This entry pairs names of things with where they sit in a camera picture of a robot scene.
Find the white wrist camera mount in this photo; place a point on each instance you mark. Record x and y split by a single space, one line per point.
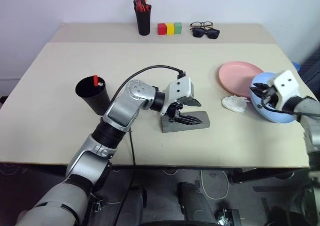
285 84
178 87

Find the black and white marker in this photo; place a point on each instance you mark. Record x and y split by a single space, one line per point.
100 83

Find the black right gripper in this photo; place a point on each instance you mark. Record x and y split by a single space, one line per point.
270 98

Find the tall black pen holder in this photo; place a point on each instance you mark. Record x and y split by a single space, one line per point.
143 23

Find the red and black marker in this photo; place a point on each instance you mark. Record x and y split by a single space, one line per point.
95 79

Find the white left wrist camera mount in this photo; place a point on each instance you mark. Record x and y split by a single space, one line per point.
178 87

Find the crumpled white tissue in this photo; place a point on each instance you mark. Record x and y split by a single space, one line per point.
233 103

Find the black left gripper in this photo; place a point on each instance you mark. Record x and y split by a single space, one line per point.
173 112

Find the green block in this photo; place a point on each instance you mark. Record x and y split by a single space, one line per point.
178 28

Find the yellow block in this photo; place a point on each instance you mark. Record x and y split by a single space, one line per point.
170 28

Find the black cup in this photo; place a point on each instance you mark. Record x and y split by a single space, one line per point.
97 103

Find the light blue bowl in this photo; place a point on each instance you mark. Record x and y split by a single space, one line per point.
258 79

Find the pink plate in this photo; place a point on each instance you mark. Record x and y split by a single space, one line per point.
237 75

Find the dark ribbed panel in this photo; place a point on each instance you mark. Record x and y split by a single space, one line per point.
311 68

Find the black sunglasses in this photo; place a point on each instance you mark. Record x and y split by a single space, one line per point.
212 33

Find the red block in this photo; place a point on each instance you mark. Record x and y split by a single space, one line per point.
162 29

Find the blue round object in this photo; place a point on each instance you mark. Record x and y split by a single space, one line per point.
296 66

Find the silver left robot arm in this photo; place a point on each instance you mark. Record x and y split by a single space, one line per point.
125 108

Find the thin brown framed glasses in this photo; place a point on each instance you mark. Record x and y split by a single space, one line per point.
201 23

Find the black table frame bar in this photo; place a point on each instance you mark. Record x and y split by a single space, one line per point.
260 176

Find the dark rounded shape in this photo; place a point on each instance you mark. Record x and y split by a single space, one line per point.
136 203
195 203

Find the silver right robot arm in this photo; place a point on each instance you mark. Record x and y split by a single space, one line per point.
312 133

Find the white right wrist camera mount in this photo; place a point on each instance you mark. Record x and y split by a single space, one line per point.
285 84

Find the grey wedge stand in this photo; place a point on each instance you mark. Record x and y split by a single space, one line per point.
187 128

